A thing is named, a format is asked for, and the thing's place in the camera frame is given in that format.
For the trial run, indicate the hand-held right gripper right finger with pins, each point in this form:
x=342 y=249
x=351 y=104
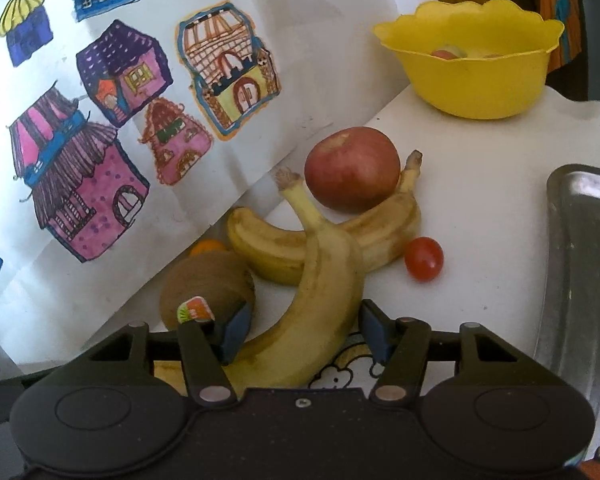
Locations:
x=375 y=331

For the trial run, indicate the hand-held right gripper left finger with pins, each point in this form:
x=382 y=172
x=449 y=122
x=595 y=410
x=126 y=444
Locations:
x=235 y=331

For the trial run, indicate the brown kiwi with sticker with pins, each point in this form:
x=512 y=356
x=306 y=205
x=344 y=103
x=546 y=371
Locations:
x=205 y=280

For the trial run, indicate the smooth yellow banana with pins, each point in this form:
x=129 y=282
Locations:
x=325 y=285

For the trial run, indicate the brown speckled yellow banana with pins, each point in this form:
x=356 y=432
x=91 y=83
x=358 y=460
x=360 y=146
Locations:
x=380 y=230

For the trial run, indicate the metal tray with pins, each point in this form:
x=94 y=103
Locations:
x=580 y=270

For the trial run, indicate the cartoon print sheet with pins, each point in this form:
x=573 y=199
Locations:
x=340 y=372

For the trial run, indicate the red cherry tomato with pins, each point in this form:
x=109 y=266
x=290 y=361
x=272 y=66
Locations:
x=424 y=259

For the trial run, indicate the small orange kumquat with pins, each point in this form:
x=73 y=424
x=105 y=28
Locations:
x=207 y=246

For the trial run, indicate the red apple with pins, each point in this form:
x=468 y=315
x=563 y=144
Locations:
x=352 y=167

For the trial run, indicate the white paper table cover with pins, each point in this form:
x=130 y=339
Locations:
x=480 y=200

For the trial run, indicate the colourful houses drawing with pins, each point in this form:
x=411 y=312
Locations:
x=130 y=85

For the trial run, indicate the yellow scalloped plastic bowl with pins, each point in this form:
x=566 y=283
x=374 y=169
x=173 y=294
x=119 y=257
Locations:
x=475 y=80

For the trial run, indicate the small red fruit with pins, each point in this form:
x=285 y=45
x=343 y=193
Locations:
x=440 y=54

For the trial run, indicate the pale round fruit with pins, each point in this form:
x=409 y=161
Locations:
x=456 y=51

